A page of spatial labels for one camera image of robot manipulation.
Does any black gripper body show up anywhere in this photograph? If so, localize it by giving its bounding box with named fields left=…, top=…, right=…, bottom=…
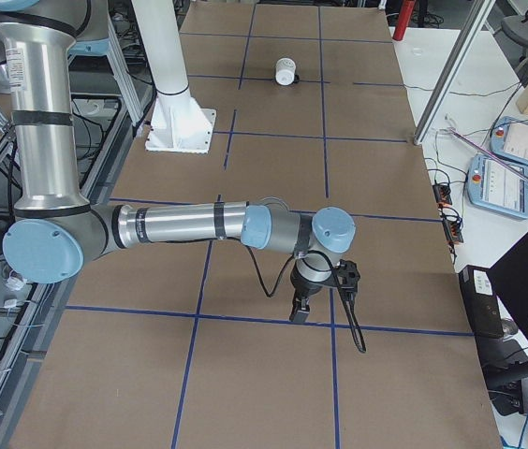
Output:
left=290, top=255, right=334, bottom=299

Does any white smiley mug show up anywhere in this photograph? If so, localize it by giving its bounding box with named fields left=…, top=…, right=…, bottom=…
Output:
left=274, top=57, right=300, bottom=86

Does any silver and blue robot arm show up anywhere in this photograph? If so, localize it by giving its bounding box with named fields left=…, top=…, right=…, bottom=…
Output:
left=0, top=1, right=359, bottom=323

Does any orange black connector strip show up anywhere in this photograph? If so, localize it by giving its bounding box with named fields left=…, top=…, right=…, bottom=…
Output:
left=433, top=182, right=463, bottom=245

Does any black box device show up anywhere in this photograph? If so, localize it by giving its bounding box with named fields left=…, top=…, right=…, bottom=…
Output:
left=459, top=265, right=504, bottom=339

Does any white pillar with base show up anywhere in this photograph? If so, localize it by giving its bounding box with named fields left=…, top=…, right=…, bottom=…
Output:
left=132, top=0, right=216, bottom=153

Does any far teach pendant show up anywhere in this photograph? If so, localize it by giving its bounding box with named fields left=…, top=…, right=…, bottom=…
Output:
left=490, top=116, right=528, bottom=167

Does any pink striped rod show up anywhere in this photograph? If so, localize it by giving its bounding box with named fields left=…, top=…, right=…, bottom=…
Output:
left=447, top=127, right=528, bottom=182

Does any red cylinder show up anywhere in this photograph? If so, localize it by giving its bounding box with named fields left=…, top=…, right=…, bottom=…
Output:
left=392, top=0, right=416, bottom=41

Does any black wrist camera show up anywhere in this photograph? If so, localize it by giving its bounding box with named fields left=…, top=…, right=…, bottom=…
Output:
left=335, top=259, right=360, bottom=296

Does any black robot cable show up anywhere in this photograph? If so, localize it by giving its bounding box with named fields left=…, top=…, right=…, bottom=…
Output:
left=243, top=242, right=368, bottom=355

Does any aluminium frame post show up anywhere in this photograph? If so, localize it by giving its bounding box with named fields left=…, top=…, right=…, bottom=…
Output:
left=413, top=0, right=496, bottom=145

